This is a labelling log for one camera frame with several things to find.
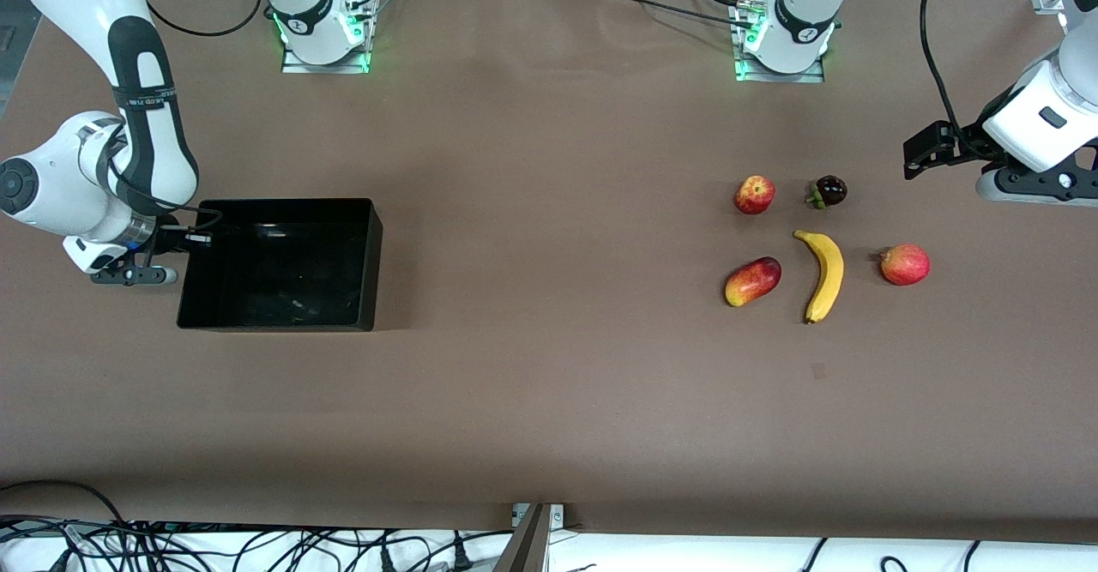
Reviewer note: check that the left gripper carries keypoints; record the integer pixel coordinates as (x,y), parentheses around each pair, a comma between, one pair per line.
(962,145)

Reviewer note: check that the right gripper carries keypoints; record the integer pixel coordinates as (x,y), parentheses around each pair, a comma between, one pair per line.
(168,237)

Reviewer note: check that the black rectangular plastic box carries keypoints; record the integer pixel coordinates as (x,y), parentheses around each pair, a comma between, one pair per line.
(283,280)

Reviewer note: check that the yellow banana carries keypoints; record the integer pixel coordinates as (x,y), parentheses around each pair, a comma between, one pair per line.
(829,272)

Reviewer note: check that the small red yellow apple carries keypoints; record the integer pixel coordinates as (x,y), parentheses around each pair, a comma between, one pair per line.
(755,195)

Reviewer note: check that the dark purple mangosteen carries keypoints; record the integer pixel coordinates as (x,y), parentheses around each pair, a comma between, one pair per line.
(830,188)

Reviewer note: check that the red apple on right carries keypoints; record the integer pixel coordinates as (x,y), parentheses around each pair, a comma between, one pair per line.
(906,265)

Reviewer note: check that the red yellow mango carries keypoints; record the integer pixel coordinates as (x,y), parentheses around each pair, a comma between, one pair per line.
(753,282)

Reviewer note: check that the brown table cover sheet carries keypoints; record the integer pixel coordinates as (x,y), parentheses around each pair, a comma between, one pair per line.
(515,383)

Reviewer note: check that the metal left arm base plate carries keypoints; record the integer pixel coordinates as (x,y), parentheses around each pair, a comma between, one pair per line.
(781,77)

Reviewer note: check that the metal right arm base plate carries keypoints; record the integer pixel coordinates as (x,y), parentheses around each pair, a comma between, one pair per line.
(326,68)

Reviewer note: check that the dark metal post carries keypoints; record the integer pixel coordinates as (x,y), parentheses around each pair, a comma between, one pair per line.
(525,546)

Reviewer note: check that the small metal table bracket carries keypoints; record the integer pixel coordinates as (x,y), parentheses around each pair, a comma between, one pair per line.
(556,516)

